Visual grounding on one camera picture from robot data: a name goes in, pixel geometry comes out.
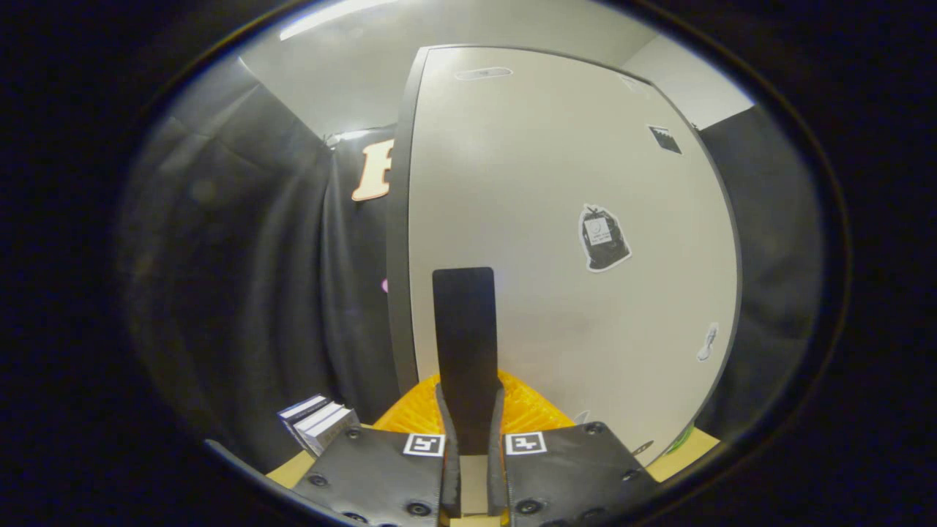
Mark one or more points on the black backdrop cloth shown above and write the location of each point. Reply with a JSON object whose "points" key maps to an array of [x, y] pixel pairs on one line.
{"points": [[241, 278], [776, 241]]}

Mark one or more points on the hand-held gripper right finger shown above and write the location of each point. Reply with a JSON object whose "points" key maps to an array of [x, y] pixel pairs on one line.
{"points": [[482, 329]]}

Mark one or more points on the white shoe cabinet door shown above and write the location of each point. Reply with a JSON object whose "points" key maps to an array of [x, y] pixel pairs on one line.
{"points": [[549, 183]]}

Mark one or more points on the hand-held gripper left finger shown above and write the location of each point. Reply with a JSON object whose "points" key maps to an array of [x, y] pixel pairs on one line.
{"points": [[448, 329]]}

